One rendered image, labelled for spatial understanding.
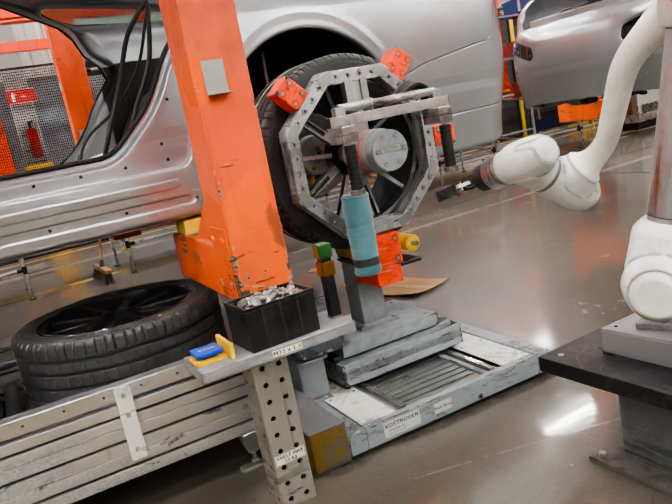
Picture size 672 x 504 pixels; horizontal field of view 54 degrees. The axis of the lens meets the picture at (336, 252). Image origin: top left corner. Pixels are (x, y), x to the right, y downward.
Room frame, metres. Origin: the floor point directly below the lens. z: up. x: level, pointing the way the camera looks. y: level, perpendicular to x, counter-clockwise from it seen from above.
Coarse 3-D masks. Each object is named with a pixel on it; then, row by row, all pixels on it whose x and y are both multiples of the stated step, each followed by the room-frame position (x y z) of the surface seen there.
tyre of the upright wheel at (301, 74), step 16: (304, 64) 2.25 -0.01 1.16; (320, 64) 2.23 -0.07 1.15; (336, 64) 2.26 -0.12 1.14; (352, 64) 2.28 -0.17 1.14; (368, 64) 2.31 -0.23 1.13; (272, 80) 2.38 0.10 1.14; (304, 80) 2.20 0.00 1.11; (272, 112) 2.15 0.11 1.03; (272, 128) 2.14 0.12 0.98; (272, 144) 2.14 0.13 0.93; (272, 160) 2.14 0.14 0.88; (416, 160) 2.37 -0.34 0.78; (272, 176) 2.13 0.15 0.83; (288, 192) 2.15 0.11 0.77; (288, 208) 2.14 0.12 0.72; (288, 224) 2.18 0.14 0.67; (304, 224) 2.16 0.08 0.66; (320, 224) 2.19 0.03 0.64; (304, 240) 2.28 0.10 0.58; (320, 240) 2.18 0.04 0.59; (336, 240) 2.21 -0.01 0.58
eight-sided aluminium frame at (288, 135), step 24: (336, 72) 2.16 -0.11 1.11; (360, 72) 2.20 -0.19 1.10; (384, 72) 2.23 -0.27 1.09; (312, 96) 2.12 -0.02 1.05; (288, 120) 2.12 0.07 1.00; (288, 144) 2.07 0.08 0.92; (432, 144) 2.30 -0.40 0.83; (288, 168) 2.11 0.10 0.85; (432, 168) 2.29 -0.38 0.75; (408, 192) 2.29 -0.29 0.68; (312, 216) 2.14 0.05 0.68; (336, 216) 2.12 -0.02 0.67; (384, 216) 2.25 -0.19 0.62; (408, 216) 2.23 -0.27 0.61
